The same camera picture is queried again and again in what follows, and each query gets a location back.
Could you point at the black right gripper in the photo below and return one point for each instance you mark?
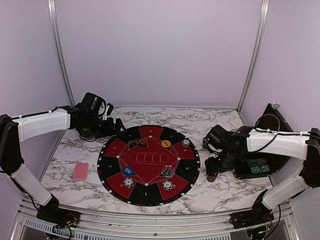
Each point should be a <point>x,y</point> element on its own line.
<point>212,168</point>

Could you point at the red playing card deck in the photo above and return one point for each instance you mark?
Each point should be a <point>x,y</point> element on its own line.
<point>80,171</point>

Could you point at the right aluminium frame post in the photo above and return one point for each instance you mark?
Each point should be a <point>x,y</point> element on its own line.
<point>260,33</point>

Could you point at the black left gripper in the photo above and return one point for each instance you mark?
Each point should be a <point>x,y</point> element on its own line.
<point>109,131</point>

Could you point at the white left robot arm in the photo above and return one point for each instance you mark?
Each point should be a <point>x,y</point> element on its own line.
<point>26,141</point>

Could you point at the aluminium front rail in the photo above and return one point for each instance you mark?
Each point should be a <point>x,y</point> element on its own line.
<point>105,225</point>

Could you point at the orange big blind button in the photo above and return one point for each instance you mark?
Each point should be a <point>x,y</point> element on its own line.
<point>165,143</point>

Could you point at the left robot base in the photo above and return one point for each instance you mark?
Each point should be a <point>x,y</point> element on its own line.
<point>59,216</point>

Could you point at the aluminium frame post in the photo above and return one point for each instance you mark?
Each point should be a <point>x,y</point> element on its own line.
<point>260,33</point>
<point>59,50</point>

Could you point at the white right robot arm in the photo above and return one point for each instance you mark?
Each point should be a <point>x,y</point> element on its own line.
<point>300,145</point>

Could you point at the blue small blind button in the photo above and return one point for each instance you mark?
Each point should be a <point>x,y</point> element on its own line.
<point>128,171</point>

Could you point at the left aluminium frame post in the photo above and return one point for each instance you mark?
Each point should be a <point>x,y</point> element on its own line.
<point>59,50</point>

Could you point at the round red black poker mat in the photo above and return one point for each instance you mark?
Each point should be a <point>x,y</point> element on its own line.
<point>122,150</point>

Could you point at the red brown chip stack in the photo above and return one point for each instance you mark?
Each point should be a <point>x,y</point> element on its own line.
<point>211,178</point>

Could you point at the black poker chip case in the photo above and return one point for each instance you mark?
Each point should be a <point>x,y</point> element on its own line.
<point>263,164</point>

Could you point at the clear round dealer button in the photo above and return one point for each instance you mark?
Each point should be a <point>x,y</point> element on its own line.
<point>167,171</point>

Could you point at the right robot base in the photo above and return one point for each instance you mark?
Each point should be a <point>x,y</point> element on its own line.
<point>255,220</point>

